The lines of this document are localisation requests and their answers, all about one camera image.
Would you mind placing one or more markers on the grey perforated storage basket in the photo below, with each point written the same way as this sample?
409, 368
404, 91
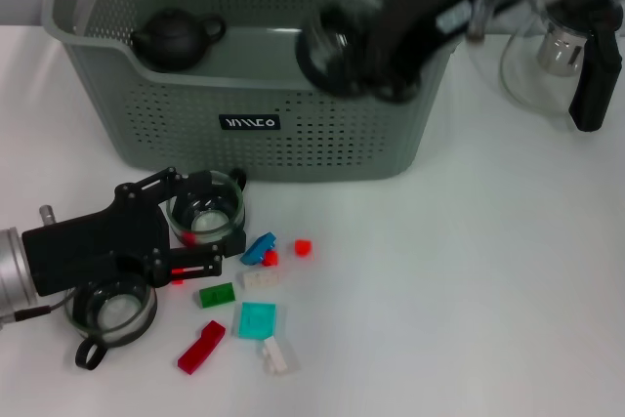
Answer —
317, 143

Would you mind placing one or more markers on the silver left gripper stud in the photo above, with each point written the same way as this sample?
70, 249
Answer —
47, 216

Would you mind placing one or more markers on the dark red long brick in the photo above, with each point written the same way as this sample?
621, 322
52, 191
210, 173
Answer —
200, 348

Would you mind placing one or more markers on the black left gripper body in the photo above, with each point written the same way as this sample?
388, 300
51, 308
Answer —
97, 246

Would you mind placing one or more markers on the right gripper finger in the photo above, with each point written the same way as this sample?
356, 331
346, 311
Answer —
386, 92
361, 1

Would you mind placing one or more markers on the glass teacup black base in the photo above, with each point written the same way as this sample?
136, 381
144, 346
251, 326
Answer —
210, 224
327, 51
117, 319

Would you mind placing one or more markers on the teal square toy plate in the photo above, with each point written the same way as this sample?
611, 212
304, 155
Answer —
256, 321

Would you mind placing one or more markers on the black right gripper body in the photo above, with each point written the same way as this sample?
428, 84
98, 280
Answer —
425, 21

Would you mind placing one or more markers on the white flat toy brick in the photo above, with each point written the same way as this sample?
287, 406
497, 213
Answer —
259, 279

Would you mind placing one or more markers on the black clay teapot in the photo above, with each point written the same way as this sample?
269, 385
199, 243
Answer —
171, 38

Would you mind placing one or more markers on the green toy brick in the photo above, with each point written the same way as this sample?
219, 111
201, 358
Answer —
217, 296

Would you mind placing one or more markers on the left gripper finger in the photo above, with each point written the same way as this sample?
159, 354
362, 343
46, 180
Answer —
161, 185
195, 261

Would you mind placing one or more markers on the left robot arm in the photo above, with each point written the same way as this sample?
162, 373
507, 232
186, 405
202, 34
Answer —
14, 270

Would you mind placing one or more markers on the small red toy brick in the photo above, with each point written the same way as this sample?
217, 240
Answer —
270, 258
303, 247

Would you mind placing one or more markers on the blue toy brick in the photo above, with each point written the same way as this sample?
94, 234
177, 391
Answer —
256, 248

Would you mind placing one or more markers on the white studded toy brick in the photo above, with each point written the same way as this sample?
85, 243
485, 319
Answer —
276, 356

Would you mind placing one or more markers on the orange-red sloped toy brick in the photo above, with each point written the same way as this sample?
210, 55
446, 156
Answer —
178, 283

